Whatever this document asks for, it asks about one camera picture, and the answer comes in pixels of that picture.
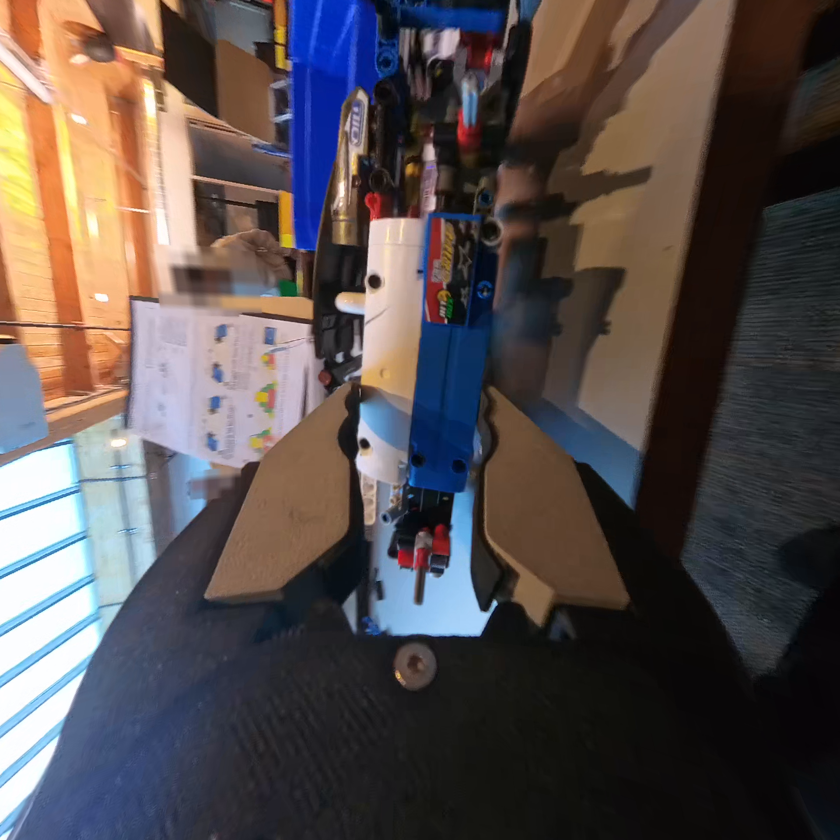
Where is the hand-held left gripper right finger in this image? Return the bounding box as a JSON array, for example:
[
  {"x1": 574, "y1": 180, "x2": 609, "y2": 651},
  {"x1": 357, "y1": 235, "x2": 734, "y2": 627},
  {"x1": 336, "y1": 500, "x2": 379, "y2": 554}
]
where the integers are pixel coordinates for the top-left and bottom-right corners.
[{"x1": 471, "y1": 386, "x2": 631, "y2": 628}]

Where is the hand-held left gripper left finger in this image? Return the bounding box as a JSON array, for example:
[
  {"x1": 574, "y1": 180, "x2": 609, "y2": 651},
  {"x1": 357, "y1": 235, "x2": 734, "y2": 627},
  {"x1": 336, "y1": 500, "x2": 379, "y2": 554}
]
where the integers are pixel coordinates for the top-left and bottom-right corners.
[{"x1": 203, "y1": 382, "x2": 366, "y2": 605}]

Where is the toy brick car model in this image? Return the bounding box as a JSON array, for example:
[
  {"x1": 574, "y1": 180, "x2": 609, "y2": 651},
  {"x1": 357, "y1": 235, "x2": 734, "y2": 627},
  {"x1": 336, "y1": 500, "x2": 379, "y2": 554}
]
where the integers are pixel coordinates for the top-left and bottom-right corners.
[{"x1": 314, "y1": 0, "x2": 547, "y2": 606}]

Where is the grey desk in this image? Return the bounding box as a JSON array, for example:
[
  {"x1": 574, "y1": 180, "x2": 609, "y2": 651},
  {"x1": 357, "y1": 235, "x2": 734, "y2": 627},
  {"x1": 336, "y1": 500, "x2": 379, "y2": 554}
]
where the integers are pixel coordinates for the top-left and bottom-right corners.
[{"x1": 354, "y1": 0, "x2": 818, "y2": 639}]

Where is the printed instruction sheet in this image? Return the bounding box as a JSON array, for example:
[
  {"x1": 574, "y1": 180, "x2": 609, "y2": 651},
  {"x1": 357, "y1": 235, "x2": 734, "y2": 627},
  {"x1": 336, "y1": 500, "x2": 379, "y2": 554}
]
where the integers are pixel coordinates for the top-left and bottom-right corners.
[{"x1": 128, "y1": 298, "x2": 326, "y2": 469}]

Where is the blue storage bin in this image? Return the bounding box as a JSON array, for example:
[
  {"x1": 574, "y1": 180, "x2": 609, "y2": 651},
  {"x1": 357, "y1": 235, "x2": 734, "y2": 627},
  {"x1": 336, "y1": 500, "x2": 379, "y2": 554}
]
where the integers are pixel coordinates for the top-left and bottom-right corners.
[{"x1": 289, "y1": 0, "x2": 383, "y2": 250}]

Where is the clear acrylic sign holder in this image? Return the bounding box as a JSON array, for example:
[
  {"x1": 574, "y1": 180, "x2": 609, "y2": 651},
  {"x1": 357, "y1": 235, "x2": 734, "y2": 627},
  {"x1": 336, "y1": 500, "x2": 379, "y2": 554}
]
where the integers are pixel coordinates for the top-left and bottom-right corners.
[{"x1": 270, "y1": 79, "x2": 294, "y2": 152}]

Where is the brown cardboard panel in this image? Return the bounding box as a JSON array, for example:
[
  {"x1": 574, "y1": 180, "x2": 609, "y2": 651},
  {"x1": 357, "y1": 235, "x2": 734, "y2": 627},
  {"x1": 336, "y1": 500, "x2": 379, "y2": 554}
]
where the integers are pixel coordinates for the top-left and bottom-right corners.
[{"x1": 215, "y1": 39, "x2": 277, "y2": 143}]

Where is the black folding panel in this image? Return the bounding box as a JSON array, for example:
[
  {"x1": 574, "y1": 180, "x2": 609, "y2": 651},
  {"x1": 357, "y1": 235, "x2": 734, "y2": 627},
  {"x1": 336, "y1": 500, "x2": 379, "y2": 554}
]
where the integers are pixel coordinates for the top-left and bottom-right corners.
[{"x1": 161, "y1": 7, "x2": 218, "y2": 116}]

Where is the tall glass window wall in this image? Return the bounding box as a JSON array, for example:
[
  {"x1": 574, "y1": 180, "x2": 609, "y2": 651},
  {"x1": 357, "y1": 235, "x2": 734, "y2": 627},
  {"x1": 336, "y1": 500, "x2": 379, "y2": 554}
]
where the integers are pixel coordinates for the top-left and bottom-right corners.
[{"x1": 0, "y1": 440, "x2": 103, "y2": 834}]

